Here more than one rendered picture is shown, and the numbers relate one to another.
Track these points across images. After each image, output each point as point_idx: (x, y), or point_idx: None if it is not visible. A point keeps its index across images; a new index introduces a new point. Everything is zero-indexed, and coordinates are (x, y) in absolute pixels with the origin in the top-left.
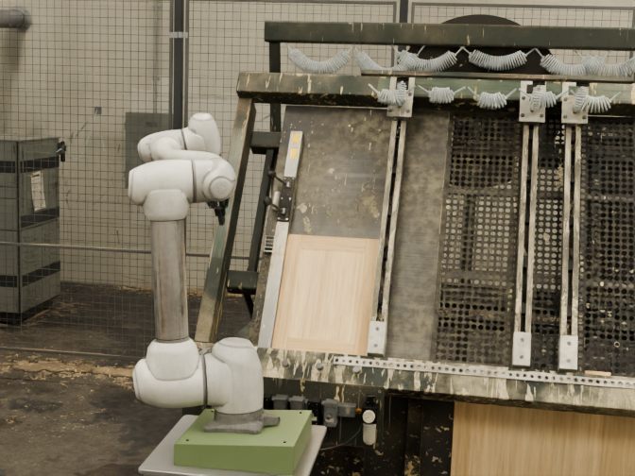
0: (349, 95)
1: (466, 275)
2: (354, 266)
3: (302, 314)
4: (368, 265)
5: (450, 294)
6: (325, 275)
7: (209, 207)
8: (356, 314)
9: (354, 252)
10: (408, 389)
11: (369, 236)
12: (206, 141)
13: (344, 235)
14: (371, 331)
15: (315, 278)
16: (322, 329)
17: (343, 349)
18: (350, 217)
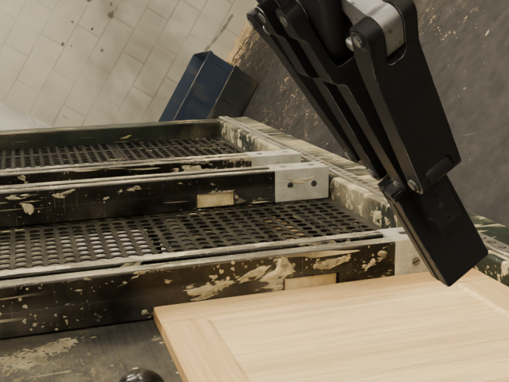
0: None
1: (185, 239)
2: (261, 322)
3: (492, 358)
4: (243, 305)
5: (238, 243)
6: (329, 355)
7: (458, 155)
8: (391, 294)
9: (217, 330)
10: (473, 213)
11: (146, 336)
12: None
13: (163, 371)
14: None
15: (355, 368)
16: (486, 323)
17: (495, 289)
18: (90, 377)
